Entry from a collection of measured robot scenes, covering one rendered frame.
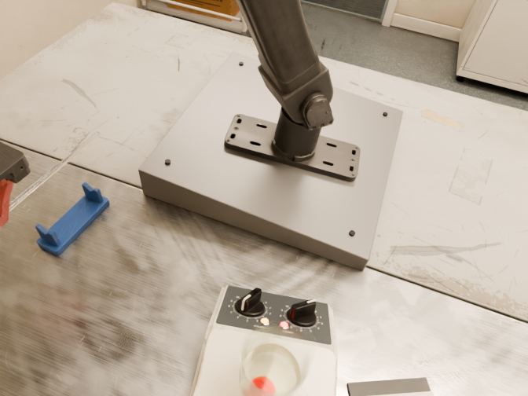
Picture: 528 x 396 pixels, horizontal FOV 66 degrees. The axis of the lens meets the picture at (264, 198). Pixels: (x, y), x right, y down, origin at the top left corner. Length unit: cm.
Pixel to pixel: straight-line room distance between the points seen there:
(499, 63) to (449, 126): 198
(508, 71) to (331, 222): 237
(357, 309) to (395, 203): 19
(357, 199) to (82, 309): 38
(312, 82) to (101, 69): 49
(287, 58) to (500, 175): 45
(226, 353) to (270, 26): 31
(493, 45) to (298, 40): 234
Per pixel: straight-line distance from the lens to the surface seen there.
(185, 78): 83
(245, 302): 43
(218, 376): 39
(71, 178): 66
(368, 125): 71
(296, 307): 44
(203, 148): 60
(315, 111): 51
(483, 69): 282
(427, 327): 55
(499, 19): 270
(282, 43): 45
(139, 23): 102
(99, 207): 60
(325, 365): 40
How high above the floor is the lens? 136
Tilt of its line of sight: 49 degrees down
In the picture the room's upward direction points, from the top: 7 degrees clockwise
